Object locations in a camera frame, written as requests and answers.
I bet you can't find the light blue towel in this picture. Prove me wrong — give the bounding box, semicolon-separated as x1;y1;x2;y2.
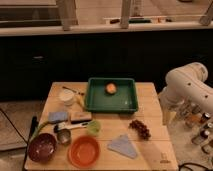
107;134;138;159

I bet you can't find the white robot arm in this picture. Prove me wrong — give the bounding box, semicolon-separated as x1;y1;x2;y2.
158;62;213;125

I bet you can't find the green plastic tray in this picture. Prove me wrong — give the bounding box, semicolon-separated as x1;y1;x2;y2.
84;77;138;114

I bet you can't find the orange round fruit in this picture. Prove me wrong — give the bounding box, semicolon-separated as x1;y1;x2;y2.
105;83;117;94

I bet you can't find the yellow small utensil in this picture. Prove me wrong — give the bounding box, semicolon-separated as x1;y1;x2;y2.
77;95;85;110

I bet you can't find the white lidded cup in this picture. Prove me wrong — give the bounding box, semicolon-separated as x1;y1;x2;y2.
59;89;75;106

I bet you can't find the thin dark stick utensil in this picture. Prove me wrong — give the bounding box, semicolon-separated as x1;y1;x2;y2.
62;86;85;95

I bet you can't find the wooden block brush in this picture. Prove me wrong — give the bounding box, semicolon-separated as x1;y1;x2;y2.
71;112;92;124

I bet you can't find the bunch of dark grapes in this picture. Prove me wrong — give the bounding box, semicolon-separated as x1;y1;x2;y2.
129;120;151;140

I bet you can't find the blue sponge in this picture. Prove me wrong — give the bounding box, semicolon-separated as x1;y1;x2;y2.
48;111;68;123

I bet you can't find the small metal cup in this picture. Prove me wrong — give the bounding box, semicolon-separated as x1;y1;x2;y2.
57;129;71;145

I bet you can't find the orange plastic bowl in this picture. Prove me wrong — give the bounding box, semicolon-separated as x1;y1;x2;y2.
68;135;100;169

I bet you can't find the dark red speckled bowl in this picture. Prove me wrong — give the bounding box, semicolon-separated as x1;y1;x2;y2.
28;133;57;163

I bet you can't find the spice jar rack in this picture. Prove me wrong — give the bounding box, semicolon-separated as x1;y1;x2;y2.
184;103;213;154

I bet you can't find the black cable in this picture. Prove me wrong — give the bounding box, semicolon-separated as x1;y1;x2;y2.
0;107;29;145

